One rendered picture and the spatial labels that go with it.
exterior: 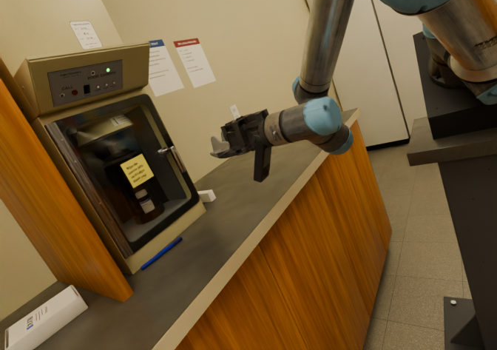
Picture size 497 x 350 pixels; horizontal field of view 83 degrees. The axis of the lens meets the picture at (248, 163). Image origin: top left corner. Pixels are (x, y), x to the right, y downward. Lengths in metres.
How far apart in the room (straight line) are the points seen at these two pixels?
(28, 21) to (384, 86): 3.15
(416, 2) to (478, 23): 0.17
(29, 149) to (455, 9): 0.77
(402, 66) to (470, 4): 2.93
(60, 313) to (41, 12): 0.74
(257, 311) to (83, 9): 0.96
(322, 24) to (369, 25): 2.86
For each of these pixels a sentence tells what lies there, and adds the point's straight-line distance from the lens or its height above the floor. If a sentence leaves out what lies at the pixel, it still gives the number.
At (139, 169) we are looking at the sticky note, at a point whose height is 1.19.
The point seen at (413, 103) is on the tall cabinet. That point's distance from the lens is 3.51.
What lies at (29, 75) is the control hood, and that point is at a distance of 0.78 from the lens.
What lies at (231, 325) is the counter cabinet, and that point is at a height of 0.79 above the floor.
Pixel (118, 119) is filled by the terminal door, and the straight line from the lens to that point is 0.89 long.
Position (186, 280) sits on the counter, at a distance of 0.71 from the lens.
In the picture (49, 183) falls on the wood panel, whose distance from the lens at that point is 0.72.
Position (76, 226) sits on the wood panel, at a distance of 0.73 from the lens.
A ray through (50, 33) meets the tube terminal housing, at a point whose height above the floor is 1.60.
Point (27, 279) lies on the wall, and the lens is 1.25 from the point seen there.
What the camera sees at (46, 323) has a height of 0.97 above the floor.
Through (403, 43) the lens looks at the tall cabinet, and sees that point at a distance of 3.41.
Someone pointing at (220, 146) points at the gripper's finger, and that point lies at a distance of 0.73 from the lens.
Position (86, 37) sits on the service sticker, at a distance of 0.97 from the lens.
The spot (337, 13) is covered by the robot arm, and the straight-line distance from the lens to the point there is 0.58.
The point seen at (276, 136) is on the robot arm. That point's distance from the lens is 0.61.
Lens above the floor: 1.28
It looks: 14 degrees down
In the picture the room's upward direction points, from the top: 24 degrees counter-clockwise
